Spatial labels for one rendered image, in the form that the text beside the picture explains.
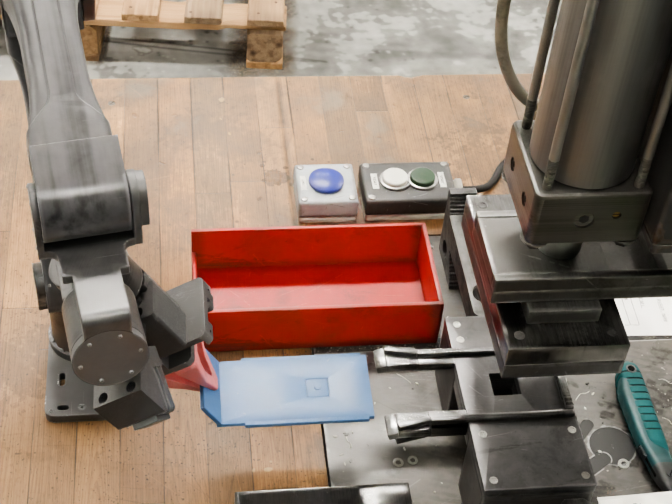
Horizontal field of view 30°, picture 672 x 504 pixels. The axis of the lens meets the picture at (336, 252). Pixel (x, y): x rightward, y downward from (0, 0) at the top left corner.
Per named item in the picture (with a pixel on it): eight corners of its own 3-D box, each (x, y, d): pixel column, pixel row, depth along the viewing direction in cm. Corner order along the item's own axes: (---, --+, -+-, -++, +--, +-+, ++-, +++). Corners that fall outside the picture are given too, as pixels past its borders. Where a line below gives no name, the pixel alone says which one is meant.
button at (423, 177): (406, 179, 145) (408, 166, 144) (431, 179, 146) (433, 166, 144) (410, 196, 143) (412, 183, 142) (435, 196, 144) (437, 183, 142)
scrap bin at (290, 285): (191, 268, 136) (190, 228, 131) (419, 261, 139) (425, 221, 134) (195, 353, 127) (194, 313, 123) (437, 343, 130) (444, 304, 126)
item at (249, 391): (199, 365, 115) (198, 344, 113) (365, 357, 116) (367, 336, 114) (201, 428, 110) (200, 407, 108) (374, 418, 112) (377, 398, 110)
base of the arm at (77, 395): (117, 216, 129) (47, 218, 128) (114, 366, 115) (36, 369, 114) (121, 270, 135) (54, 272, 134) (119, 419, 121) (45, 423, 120)
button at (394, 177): (379, 180, 145) (381, 167, 144) (404, 180, 145) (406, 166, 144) (382, 197, 143) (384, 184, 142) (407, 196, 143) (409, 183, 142)
